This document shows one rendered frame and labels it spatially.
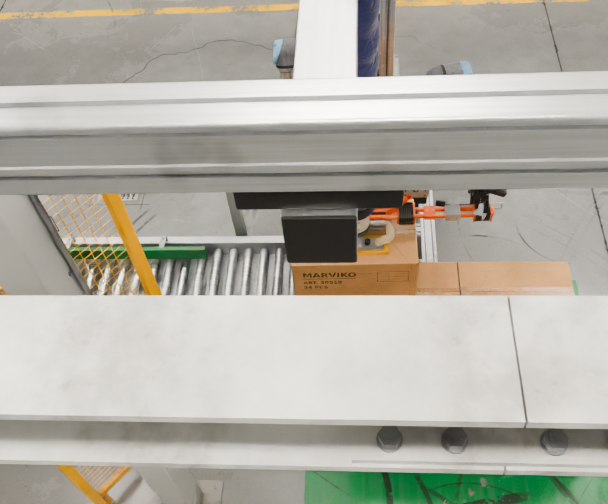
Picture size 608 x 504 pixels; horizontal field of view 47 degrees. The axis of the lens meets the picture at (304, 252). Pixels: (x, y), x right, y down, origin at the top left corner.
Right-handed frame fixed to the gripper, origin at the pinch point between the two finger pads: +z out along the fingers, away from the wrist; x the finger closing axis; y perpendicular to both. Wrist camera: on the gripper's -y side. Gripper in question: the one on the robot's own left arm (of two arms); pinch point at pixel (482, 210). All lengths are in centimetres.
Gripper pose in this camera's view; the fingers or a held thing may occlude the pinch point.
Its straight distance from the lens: 337.9
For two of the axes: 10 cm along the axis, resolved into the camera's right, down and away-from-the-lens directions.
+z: 0.8, 6.1, 7.9
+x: -0.3, 7.9, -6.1
